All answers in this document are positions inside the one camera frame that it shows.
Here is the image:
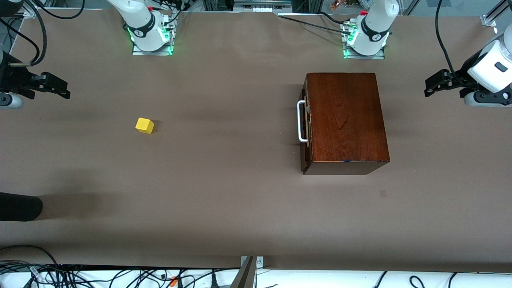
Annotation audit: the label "yellow block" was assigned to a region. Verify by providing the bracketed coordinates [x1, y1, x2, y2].
[135, 117, 155, 134]

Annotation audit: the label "wooden drawer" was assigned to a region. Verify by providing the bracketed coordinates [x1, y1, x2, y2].
[301, 86, 313, 160]

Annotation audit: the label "white drawer handle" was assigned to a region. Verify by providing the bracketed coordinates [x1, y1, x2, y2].
[297, 100, 309, 143]

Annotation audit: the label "dark wooden drawer cabinet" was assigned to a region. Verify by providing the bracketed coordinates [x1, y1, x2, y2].
[300, 72, 390, 176]

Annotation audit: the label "black foam roll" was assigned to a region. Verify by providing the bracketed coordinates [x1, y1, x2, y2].
[0, 192, 44, 222]

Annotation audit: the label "white power strip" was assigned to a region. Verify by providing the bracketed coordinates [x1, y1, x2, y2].
[233, 0, 293, 13]

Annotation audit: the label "aluminium profile bar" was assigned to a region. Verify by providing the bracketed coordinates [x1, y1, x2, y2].
[230, 256, 258, 288]

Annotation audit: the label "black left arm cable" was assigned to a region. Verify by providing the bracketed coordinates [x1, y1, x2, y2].
[435, 0, 471, 85]

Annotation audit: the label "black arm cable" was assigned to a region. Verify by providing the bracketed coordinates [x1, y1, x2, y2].
[435, 0, 471, 85]
[0, 0, 85, 68]

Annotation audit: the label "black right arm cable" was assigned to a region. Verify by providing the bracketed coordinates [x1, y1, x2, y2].
[0, 0, 85, 68]

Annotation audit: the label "aluminium frame corner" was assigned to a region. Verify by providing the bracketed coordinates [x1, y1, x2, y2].
[481, 0, 512, 28]

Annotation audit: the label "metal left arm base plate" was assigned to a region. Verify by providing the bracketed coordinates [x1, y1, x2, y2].
[343, 46, 386, 60]

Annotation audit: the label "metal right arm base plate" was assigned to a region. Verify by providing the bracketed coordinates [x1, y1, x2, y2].
[132, 38, 174, 56]

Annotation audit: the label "short black table cable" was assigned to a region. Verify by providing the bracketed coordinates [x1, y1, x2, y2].
[318, 11, 353, 27]

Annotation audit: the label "long black table cable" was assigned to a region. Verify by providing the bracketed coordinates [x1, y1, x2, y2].
[279, 14, 349, 34]

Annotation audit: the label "black base cable bundle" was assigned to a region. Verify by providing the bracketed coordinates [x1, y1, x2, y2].
[151, 0, 193, 31]

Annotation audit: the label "black looped floor cable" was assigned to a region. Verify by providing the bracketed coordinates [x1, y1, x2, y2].
[0, 244, 60, 266]

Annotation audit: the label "tangled black floor cables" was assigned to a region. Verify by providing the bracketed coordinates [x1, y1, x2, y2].
[0, 260, 240, 288]

